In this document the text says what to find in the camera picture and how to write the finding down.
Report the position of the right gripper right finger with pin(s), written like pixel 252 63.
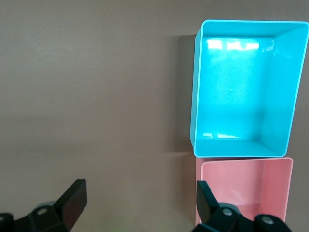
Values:
pixel 207 207

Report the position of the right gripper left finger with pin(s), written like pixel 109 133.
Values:
pixel 70 205

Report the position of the pink plastic bin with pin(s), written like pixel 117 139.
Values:
pixel 241 183

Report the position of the blue plastic bin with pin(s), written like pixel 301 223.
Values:
pixel 229 96

